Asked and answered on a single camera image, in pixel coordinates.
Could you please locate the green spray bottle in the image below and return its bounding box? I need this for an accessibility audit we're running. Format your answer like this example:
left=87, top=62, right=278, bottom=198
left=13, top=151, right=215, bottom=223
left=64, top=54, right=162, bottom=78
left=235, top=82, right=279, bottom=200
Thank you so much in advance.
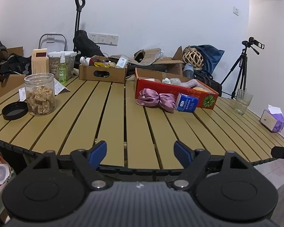
left=58, top=52, right=67, bottom=84

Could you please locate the blue cap water bottle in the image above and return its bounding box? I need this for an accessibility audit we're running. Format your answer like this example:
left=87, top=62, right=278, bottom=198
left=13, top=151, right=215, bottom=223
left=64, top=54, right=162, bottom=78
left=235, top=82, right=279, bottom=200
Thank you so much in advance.
left=183, top=63, right=194, bottom=79

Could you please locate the purple tissue box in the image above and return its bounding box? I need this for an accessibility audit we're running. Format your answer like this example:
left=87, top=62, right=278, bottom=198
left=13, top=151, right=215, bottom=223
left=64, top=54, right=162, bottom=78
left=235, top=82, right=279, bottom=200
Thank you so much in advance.
left=260, top=105, right=284, bottom=133

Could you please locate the tan carton box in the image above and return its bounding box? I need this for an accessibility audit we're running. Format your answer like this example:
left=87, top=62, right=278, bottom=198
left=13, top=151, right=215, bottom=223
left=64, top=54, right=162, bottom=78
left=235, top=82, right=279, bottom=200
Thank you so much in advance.
left=31, top=48, right=50, bottom=74

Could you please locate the iridescent wrapped plush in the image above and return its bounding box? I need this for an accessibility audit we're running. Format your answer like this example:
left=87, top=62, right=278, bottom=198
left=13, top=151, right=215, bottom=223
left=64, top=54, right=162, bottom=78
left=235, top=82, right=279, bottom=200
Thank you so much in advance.
left=169, top=78, right=182, bottom=86

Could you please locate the black bag on trolley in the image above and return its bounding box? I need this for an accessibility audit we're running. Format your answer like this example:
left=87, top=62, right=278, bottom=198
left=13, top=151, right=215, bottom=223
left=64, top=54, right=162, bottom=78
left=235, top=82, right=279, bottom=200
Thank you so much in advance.
left=73, top=30, right=104, bottom=58

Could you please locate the white plastic bottle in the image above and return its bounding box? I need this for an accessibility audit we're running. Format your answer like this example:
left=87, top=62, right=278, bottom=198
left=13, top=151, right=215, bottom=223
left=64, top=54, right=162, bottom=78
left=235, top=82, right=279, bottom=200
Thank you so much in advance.
left=115, top=55, right=129, bottom=69

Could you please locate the clear glass cup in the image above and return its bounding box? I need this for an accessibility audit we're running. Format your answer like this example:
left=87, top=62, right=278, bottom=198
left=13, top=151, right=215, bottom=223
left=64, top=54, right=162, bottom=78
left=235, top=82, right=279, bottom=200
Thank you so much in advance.
left=233, top=89, right=253, bottom=115

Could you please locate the black video camera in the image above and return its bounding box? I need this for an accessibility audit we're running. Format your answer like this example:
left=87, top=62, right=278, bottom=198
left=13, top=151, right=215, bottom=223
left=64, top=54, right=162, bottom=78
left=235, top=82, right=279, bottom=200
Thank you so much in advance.
left=242, top=37, right=265, bottom=50

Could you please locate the black jar lid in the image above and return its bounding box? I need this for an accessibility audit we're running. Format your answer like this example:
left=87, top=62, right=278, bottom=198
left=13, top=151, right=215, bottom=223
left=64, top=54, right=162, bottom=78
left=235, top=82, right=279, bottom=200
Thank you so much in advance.
left=2, top=101, right=28, bottom=121

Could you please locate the plastic jar with snacks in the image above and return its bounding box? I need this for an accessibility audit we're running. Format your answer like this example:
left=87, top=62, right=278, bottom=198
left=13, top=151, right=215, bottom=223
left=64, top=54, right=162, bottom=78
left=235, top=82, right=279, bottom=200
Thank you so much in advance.
left=24, top=73, right=55, bottom=116

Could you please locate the clear container with snacks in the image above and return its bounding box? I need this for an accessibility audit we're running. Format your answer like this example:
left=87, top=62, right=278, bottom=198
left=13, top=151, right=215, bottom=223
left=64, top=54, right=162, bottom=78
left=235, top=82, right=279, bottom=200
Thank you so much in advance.
left=48, top=51, right=77, bottom=80

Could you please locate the blue cloth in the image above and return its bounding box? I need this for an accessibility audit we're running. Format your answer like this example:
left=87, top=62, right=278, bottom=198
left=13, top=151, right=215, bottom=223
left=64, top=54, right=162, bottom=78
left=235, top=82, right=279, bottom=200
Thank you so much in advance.
left=190, top=45, right=225, bottom=75

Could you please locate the black backpack right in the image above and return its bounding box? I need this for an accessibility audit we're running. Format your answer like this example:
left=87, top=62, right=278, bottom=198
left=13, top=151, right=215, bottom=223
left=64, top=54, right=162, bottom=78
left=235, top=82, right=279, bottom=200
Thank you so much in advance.
left=194, top=70, right=222, bottom=97

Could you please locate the brown open cardboard box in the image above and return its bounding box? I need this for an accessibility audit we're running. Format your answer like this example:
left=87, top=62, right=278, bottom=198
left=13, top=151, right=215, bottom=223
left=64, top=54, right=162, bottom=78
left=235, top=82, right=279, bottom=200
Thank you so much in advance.
left=153, top=46, right=184, bottom=75

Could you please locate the small white plush toy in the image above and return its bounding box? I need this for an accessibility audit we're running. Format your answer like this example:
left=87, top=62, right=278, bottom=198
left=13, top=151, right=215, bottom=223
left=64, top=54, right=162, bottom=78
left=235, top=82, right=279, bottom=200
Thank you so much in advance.
left=162, top=78, right=171, bottom=84

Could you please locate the large cardboard box left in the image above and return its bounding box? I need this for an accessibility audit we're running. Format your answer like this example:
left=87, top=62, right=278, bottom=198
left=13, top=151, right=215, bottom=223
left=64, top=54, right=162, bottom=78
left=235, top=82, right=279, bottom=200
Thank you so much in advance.
left=0, top=74, right=25, bottom=97

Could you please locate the wicker ball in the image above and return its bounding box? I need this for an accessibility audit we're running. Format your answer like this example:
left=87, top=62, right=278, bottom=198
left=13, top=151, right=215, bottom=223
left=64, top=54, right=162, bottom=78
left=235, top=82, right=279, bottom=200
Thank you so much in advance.
left=182, top=46, right=204, bottom=70

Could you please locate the black luggage trolley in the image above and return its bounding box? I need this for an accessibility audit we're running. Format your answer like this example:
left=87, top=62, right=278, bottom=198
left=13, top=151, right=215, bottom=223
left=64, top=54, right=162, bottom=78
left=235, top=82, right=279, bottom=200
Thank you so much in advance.
left=72, top=0, right=87, bottom=52

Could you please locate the white paper leaflet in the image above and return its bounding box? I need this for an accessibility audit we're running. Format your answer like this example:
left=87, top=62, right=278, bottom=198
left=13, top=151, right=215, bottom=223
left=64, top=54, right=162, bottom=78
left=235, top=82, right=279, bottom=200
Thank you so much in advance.
left=18, top=79, right=70, bottom=101

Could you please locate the small cardboard tray box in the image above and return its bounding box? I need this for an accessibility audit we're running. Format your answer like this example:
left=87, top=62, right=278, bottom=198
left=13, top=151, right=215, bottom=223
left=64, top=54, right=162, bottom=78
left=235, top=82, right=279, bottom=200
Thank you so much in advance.
left=79, top=55, right=127, bottom=84

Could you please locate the blue tissue pack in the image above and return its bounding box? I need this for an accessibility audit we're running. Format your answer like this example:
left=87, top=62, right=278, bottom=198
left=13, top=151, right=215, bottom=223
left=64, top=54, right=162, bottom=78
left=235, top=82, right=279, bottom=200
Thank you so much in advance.
left=175, top=93, right=199, bottom=113

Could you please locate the camera tripod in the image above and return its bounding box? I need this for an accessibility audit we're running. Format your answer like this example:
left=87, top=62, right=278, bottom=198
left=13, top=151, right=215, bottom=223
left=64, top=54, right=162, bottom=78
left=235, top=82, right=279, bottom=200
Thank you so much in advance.
left=220, top=44, right=260, bottom=100

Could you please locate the yellow white plush toy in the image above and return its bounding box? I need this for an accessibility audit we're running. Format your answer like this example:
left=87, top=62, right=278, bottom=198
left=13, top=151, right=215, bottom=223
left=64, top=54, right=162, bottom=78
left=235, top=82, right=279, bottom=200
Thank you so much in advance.
left=193, top=87, right=208, bottom=92

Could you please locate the lavender fuzzy cloth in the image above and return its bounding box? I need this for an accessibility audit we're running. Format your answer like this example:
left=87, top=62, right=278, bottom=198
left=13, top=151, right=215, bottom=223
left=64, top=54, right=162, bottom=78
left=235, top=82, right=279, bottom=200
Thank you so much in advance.
left=180, top=79, right=200, bottom=89

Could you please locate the wall socket panel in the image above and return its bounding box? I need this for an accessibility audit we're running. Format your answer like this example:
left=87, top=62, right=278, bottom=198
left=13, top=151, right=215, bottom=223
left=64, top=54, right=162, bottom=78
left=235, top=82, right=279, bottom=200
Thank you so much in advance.
left=88, top=33, right=119, bottom=46

